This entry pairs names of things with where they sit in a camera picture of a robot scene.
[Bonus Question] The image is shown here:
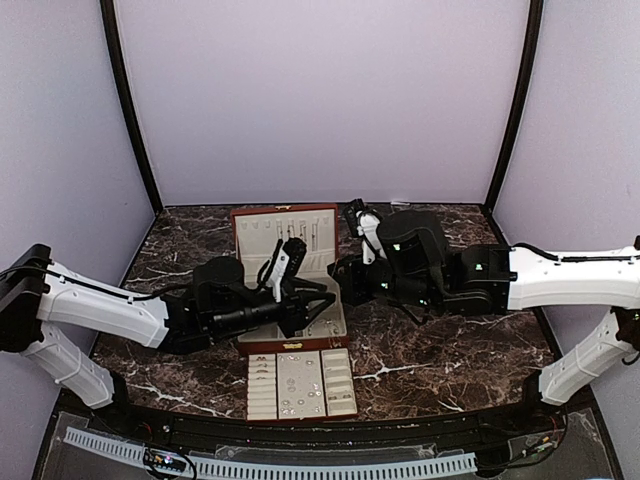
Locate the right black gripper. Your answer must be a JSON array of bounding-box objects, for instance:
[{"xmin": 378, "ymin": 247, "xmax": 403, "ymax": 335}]
[{"xmin": 327, "ymin": 250, "xmax": 442, "ymax": 311}]

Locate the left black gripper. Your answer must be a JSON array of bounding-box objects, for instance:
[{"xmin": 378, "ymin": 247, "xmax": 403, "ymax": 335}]
[{"xmin": 211, "ymin": 278, "xmax": 336, "ymax": 339}]

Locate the brown wooden jewelry box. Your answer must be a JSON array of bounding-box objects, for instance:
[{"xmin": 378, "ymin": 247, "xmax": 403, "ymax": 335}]
[{"xmin": 231, "ymin": 203, "xmax": 349, "ymax": 356}]

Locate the beige jewelry tray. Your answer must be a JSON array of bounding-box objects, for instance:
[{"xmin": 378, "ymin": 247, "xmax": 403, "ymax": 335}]
[{"xmin": 246, "ymin": 348, "xmax": 358, "ymax": 422}]

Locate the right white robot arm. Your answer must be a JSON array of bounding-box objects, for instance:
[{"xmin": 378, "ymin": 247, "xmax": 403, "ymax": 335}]
[{"xmin": 327, "ymin": 200, "xmax": 639, "ymax": 434}]

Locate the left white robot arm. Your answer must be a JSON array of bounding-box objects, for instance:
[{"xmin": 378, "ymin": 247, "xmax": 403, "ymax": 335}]
[{"xmin": 1, "ymin": 239, "xmax": 336, "ymax": 436}]

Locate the silver bangle with charm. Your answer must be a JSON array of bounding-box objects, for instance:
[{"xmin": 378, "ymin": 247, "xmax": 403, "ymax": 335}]
[{"xmin": 308, "ymin": 320, "xmax": 344, "ymax": 337}]

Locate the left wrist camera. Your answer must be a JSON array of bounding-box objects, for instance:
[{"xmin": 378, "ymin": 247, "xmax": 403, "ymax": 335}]
[{"xmin": 255, "ymin": 237, "xmax": 307, "ymax": 303}]

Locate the black front rail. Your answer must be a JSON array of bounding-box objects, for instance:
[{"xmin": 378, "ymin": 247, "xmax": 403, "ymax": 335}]
[{"xmin": 94, "ymin": 382, "xmax": 568, "ymax": 451}]

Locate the white slotted cable duct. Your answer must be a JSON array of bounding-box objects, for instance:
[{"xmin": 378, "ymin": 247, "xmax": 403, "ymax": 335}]
[{"xmin": 63, "ymin": 427, "xmax": 478, "ymax": 479}]

